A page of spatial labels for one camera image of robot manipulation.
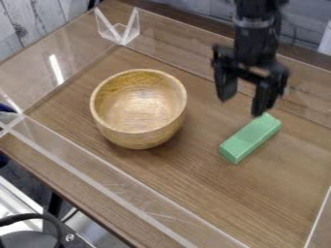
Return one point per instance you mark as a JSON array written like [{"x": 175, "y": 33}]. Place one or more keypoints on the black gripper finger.
[
  {"x": 225, "y": 82},
  {"x": 264, "y": 97}
]

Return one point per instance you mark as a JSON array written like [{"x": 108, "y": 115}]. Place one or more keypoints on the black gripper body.
[{"x": 251, "y": 58}]

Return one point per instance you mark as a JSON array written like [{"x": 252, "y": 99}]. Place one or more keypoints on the green rectangular block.
[{"x": 248, "y": 138}]

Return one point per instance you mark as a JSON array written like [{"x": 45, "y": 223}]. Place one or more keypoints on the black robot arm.
[{"x": 257, "y": 9}]

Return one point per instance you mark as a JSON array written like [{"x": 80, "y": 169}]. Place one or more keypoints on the brown wooden bowl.
[{"x": 137, "y": 107}]

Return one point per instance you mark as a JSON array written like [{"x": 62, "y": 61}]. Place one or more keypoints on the black metal table leg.
[{"x": 54, "y": 205}]

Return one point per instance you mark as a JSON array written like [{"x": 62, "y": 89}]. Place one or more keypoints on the clear acrylic corner bracket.
[{"x": 118, "y": 33}]

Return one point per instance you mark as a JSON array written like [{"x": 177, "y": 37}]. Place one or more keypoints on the clear acrylic tray wall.
[{"x": 176, "y": 196}]

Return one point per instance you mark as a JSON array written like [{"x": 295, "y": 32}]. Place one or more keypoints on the grey metal bracket with screw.
[{"x": 60, "y": 235}]

